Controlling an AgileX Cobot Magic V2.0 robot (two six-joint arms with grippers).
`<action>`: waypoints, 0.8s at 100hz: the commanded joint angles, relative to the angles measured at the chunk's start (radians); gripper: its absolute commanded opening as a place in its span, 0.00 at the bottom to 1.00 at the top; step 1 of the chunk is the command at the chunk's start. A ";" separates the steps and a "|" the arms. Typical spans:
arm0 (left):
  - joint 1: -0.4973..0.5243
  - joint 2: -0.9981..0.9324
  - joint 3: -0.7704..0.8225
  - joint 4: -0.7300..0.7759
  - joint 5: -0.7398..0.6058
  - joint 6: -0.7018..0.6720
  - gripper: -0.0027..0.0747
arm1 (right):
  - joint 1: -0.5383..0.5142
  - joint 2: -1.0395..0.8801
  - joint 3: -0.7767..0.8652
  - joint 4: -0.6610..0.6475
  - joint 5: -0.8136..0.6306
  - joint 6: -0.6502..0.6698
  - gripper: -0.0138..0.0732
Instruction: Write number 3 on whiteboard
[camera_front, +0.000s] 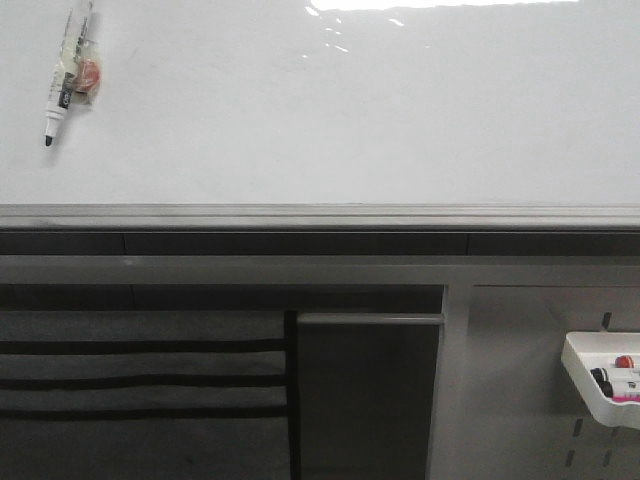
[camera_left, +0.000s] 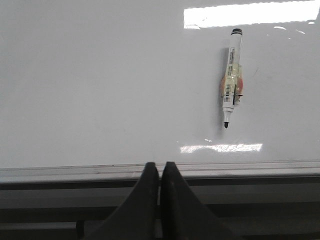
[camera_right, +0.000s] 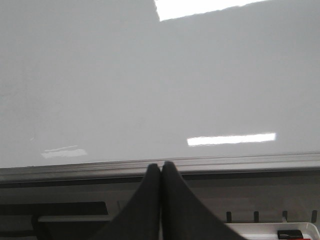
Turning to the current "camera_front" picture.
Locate white black-tipped whiteboard marker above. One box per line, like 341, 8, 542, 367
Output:
44, 1, 102, 147

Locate large white whiteboard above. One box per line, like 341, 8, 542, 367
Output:
1, 1, 639, 230

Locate grey slotted pegboard panel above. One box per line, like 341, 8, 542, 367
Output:
446, 286, 639, 479

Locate grey fabric organizer black stripes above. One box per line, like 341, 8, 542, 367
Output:
1, 311, 301, 479

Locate black capped marker in tray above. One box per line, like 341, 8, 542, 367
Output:
590, 368, 639, 398

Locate white plastic marker tray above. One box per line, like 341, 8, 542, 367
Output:
561, 332, 639, 429

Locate red capped marker in tray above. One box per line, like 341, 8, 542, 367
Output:
614, 354, 640, 369

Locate pink marker in tray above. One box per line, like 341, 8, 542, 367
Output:
611, 392, 640, 403

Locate dark grey panel with rail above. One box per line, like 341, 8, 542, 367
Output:
298, 313, 441, 479

